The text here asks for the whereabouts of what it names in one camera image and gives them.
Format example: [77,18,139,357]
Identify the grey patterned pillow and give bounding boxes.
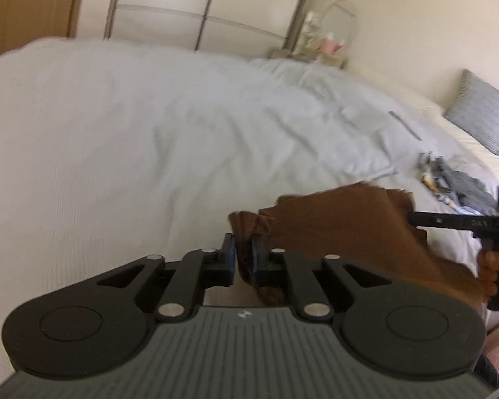
[443,69,499,156]

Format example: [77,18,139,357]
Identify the person's right hand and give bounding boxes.
[478,250,499,300]

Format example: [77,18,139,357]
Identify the stack of folded clothes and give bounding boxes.
[418,152,498,215]

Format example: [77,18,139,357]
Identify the pink item on nightstand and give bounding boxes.
[320,32,345,56]

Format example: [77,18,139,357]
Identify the round vanity mirror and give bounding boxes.
[319,0,358,55]

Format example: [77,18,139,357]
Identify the white sliding wardrobe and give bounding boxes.
[104,0,306,58]

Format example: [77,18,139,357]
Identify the brown knit pants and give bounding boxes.
[229,183,485,309]

